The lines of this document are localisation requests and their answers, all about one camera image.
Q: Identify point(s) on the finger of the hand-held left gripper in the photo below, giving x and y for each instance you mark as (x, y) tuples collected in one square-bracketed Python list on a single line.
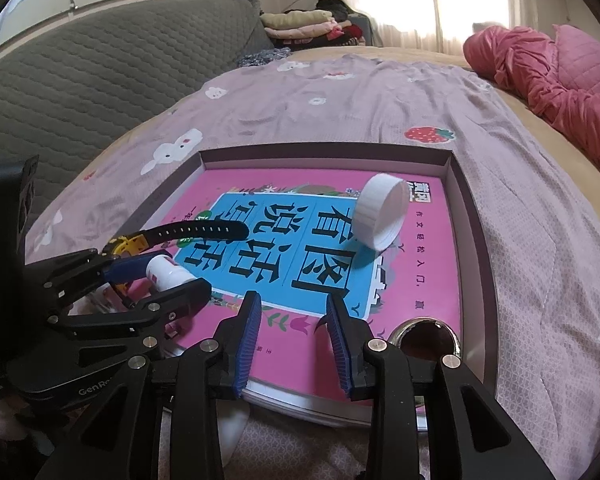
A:
[(125, 267), (180, 297)]

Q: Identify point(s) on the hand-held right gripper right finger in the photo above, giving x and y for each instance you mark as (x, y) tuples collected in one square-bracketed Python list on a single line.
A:
[(337, 345)]

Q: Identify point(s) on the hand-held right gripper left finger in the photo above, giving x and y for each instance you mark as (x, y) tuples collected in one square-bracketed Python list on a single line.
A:
[(247, 340)]

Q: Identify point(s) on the white pill bottle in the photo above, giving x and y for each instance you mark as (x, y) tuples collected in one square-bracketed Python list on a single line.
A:
[(167, 272)]

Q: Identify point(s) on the brass metal jar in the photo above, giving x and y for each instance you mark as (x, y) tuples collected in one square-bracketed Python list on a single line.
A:
[(425, 342)]

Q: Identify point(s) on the white bottle cap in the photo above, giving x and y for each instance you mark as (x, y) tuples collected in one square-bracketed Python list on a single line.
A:
[(380, 210)]

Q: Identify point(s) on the dark cardboard box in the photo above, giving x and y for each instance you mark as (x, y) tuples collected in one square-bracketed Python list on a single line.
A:
[(475, 240)]

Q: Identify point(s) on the pink and blue book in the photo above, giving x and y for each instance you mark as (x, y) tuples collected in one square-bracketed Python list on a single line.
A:
[(430, 270)]

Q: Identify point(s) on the grey quilted headboard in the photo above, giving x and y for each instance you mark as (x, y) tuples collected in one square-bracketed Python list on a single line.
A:
[(105, 85)]

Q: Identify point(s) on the dark patterned cloth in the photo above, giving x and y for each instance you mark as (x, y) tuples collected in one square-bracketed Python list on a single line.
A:
[(262, 57)]

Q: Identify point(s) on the pile of folded clothes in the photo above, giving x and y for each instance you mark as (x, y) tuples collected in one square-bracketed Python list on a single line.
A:
[(300, 22)]

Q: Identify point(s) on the pink quilt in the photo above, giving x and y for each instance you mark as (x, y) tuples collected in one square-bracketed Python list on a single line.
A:
[(570, 80)]

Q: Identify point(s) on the white curtain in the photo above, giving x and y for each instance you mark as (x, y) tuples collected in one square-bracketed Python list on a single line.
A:
[(440, 0)]

